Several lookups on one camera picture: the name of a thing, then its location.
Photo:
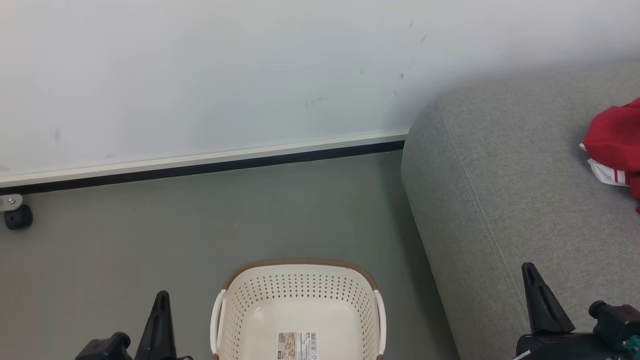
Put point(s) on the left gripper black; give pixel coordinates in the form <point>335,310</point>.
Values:
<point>105,350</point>

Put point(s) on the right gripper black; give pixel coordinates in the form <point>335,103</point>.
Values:
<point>610,340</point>

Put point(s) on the red and white garment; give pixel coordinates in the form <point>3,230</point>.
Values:
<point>617,135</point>

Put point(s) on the grey fabric sofa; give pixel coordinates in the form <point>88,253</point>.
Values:
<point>500,200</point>

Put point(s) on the cream perforated plastic laundry basket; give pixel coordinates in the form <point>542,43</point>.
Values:
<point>300,315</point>

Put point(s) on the white and black baseboard strip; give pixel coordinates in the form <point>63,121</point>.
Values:
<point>200,164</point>

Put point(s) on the black caster wheel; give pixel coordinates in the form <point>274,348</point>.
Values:
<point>19,218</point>

